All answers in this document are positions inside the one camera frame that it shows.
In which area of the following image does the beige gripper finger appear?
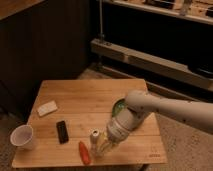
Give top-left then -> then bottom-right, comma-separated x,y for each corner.
97,132 -> 108,149
99,141 -> 118,156

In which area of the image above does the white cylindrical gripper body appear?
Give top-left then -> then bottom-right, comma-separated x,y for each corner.
106,108 -> 144,143

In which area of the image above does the clear bottle with white cap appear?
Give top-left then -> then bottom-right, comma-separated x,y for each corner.
90,130 -> 100,157

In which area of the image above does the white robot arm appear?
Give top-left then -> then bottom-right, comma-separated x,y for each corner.
96,90 -> 213,156

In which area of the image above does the green bowl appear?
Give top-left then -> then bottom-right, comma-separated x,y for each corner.
112,99 -> 126,117

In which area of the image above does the orange carrot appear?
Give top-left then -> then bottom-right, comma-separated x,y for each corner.
79,141 -> 91,165

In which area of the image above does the black rectangular phone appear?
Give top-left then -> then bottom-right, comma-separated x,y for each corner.
56,121 -> 69,144

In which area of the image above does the wooden table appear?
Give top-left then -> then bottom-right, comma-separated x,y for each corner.
12,79 -> 167,168

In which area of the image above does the white sponge block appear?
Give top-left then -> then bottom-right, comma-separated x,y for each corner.
37,101 -> 58,117

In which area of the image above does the white paper cup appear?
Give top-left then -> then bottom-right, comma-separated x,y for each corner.
10,125 -> 36,150

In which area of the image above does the metal shelf frame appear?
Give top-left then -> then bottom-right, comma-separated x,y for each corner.
91,0 -> 213,92

